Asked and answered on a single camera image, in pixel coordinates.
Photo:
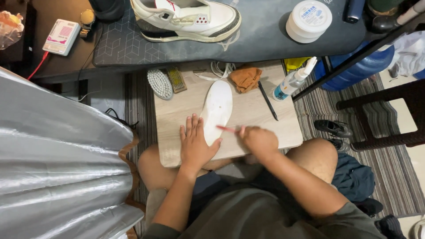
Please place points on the person's left hand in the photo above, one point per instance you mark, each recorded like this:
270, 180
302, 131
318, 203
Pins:
195, 146

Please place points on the person's right hand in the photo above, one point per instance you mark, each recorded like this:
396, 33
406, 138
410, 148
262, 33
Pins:
260, 142

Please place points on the person's right fingers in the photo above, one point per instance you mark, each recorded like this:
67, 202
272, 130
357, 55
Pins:
244, 132

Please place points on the pink toothbrush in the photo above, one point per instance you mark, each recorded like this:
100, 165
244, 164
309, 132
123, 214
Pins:
227, 129

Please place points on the white shoe insole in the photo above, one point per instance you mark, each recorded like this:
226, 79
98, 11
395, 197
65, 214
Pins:
217, 111

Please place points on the light wooden board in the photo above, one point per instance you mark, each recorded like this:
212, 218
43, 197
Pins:
229, 116

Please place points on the black pen tool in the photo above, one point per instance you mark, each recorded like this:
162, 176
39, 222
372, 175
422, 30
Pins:
267, 101

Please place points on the orange cloth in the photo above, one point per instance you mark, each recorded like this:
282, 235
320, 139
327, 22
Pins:
245, 78

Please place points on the white shoelaces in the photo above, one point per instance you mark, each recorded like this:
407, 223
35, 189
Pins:
215, 70

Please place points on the white spray bottle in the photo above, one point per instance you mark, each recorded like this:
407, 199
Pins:
292, 81

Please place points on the yellow cloth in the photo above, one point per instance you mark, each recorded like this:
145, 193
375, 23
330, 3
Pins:
295, 63

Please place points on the person's grey shirt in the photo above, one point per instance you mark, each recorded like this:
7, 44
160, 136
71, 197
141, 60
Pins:
265, 215

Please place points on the black shoe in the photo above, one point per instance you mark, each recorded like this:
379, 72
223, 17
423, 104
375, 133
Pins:
333, 128

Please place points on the dark patterned desk mat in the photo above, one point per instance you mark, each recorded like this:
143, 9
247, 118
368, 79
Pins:
252, 36

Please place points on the white bristle brush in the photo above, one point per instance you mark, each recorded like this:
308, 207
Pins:
160, 84

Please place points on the dark teal garment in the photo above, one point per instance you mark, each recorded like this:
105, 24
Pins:
353, 179

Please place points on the white sneaker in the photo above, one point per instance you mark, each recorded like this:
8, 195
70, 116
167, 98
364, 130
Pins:
189, 20

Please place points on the white round cleaner jar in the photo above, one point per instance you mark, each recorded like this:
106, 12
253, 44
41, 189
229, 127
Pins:
308, 20

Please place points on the blue water jug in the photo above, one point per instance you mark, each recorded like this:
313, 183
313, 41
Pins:
358, 66

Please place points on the striped floor mat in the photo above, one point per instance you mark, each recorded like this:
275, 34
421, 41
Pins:
375, 159

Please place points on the dark brown stool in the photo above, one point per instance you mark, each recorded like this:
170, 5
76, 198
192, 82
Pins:
385, 113

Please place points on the dark blue bottle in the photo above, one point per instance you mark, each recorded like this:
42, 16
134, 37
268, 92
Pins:
354, 10

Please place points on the silver reflective cover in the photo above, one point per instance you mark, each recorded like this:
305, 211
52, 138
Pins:
63, 159

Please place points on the white plastic bag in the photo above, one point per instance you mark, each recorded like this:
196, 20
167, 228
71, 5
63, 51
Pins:
410, 53

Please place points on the black round object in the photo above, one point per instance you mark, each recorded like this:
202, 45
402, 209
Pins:
107, 9

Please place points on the gold wristwatch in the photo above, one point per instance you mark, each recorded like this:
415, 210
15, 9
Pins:
87, 20

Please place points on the white pink device box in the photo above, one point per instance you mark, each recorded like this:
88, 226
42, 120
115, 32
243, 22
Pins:
61, 36

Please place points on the clear plastic bag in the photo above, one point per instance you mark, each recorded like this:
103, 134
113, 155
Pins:
10, 29

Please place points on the black metal frame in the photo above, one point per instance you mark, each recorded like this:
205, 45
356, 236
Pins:
358, 54

